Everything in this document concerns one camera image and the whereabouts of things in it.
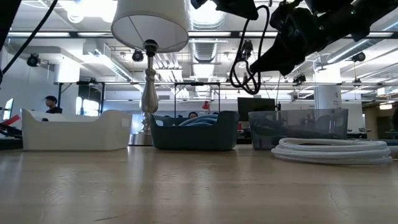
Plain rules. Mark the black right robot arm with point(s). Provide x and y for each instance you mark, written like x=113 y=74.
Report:
x=298 y=34

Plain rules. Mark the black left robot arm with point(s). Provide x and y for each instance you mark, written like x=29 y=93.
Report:
x=7 y=15

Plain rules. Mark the white shade silver table lamp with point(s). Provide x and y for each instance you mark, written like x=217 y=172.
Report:
x=150 y=21

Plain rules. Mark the black computer monitor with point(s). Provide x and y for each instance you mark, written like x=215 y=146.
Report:
x=256 y=107

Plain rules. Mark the black ceiling spotlight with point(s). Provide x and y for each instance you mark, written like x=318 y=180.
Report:
x=359 y=57
x=33 y=60
x=137 y=56

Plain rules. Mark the person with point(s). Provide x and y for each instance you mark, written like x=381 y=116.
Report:
x=53 y=104
x=193 y=115

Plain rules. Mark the transparent grey plastic bin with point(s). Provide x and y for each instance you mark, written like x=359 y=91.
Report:
x=298 y=124

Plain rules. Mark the teal plastic bin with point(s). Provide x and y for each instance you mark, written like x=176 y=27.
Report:
x=192 y=137

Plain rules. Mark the white plastic bin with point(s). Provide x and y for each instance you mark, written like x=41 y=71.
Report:
x=74 y=133

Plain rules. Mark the silver ceiling air duct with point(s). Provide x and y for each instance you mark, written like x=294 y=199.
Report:
x=205 y=49

